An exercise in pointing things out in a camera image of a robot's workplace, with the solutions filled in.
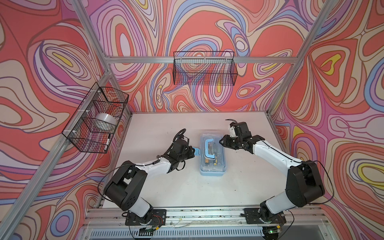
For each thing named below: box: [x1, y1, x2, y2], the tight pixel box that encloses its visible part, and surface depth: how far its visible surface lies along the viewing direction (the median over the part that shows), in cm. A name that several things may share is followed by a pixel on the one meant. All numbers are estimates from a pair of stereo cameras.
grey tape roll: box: [92, 113, 118, 133], surface depth 74 cm
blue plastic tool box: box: [193, 138, 227, 177], surface depth 85 cm
